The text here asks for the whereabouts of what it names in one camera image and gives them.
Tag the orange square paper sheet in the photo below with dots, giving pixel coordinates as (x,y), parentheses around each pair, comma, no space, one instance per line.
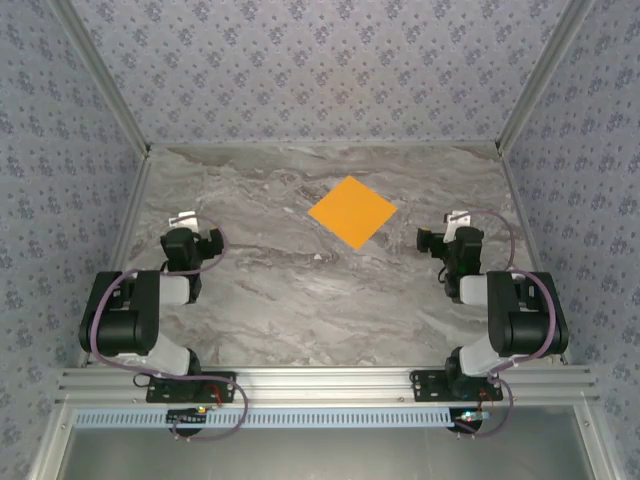
(352,212)

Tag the small black controller board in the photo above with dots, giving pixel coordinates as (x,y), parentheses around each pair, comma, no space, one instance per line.
(182,416)
(465,425)

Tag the aluminium frame leg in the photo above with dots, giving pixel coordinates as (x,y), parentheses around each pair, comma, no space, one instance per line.
(55,450)
(600,450)

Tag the grey metal panel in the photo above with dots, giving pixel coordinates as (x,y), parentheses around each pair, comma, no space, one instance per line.
(320,455)

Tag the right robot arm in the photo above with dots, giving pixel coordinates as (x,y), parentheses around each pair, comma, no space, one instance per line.
(525,325)

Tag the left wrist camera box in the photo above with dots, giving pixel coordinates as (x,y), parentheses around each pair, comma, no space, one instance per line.
(184,218)

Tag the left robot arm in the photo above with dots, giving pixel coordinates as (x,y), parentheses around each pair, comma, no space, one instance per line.
(120,320)

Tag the aluminium mounting rail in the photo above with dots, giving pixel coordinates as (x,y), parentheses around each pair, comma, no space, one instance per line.
(320,385)

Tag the aluminium table side rail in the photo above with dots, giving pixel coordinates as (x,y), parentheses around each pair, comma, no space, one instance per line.
(533,250)
(121,250)

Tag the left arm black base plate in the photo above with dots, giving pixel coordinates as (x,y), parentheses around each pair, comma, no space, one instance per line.
(157,395)

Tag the aluminium frame post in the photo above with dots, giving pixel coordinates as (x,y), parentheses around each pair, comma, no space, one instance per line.
(543,75)
(102,75)

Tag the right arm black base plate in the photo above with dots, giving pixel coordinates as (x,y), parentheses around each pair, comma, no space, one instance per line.
(425,387)

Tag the aluminium table end rail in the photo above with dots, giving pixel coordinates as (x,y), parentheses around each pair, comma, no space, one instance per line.
(325,144)

